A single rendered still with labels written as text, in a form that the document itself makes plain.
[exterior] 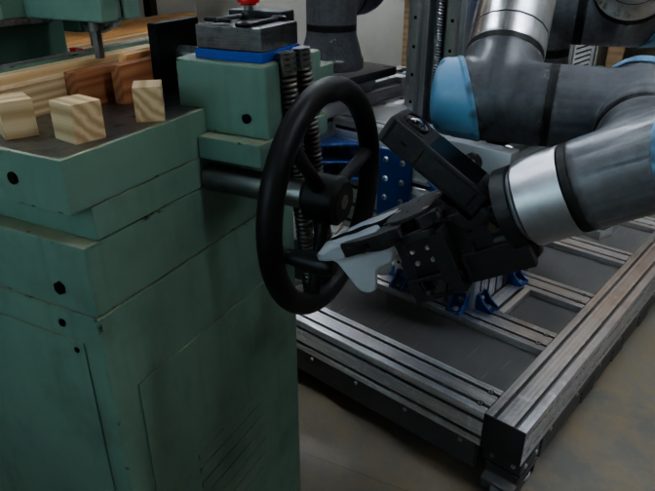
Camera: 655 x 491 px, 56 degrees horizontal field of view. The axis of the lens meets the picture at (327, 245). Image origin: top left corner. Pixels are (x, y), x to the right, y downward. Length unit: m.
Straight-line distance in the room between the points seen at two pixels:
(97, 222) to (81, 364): 0.19
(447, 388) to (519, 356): 0.23
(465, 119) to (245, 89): 0.30
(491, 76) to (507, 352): 1.04
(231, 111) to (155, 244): 0.19
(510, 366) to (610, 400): 0.41
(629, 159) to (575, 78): 0.12
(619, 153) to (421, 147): 0.15
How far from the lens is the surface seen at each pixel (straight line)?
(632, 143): 0.50
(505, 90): 0.58
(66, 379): 0.85
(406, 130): 0.54
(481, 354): 1.53
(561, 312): 1.75
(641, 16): 1.15
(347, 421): 1.62
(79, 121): 0.70
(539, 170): 0.51
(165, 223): 0.79
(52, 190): 0.69
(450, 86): 0.59
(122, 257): 0.74
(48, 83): 0.85
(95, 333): 0.76
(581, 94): 0.58
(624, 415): 1.80
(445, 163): 0.54
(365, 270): 0.60
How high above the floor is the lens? 1.10
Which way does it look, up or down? 27 degrees down
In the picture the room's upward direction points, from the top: straight up
